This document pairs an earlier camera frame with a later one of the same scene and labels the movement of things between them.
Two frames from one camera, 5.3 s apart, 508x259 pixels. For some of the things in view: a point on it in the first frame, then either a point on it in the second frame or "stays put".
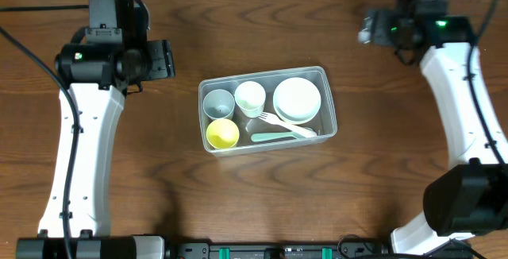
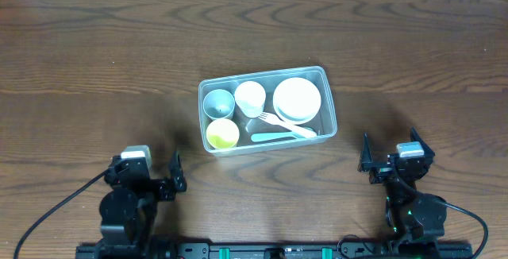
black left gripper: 166,67 -> 164,187
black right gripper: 382,36 -> 382,170
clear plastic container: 247,112 stays put
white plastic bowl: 297,100 stays put
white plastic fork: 297,129 stays put
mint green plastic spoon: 263,137 stays put
